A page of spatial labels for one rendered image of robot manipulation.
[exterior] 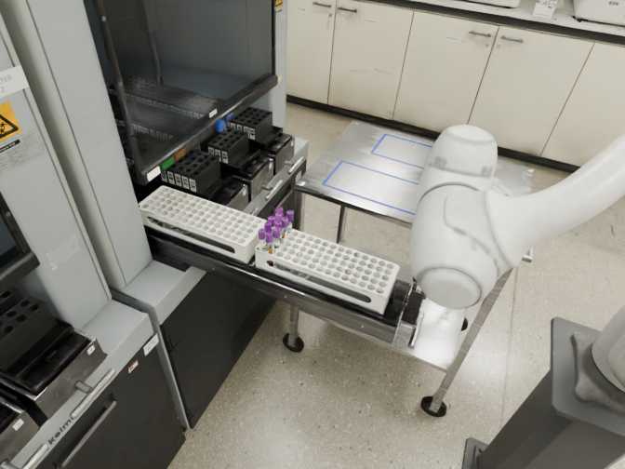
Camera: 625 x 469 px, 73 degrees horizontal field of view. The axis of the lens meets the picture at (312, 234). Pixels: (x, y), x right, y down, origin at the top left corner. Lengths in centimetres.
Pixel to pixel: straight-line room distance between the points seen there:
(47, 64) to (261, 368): 129
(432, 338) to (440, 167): 99
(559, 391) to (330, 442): 83
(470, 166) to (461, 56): 241
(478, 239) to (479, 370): 140
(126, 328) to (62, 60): 52
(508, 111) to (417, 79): 62
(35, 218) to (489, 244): 69
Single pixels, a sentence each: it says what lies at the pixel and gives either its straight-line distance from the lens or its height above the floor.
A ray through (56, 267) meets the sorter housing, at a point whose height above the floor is 92.
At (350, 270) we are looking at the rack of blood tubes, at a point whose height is 86.
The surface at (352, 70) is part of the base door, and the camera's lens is 324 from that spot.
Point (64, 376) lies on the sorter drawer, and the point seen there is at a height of 79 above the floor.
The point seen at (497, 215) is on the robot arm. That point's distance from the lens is 55.
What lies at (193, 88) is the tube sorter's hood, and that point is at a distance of 104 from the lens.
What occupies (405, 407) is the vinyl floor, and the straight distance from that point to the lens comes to 173.
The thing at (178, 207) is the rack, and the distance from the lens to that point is 105.
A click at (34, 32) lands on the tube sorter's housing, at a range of 78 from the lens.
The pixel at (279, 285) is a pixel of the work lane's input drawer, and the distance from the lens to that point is 93.
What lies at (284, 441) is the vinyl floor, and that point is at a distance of 162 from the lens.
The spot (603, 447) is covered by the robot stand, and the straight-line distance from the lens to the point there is 121.
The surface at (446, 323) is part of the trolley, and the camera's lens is 163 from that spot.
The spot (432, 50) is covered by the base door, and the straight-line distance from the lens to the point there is 305.
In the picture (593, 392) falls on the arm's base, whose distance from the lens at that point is 109.
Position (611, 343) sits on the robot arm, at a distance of 103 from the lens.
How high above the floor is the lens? 150
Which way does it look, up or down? 42 degrees down
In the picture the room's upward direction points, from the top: 5 degrees clockwise
